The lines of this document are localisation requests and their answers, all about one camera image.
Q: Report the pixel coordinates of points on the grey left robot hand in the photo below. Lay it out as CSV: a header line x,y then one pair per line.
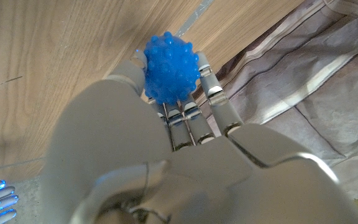
x,y
166,171

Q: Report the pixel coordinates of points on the blue spiky stress ball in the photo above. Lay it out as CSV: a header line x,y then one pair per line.
x,y
171,68

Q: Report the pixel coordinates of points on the grey tape outline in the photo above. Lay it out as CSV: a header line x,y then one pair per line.
x,y
194,15

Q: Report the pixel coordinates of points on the printed sofa room backdrop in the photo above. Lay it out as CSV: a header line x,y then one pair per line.
x,y
322,77

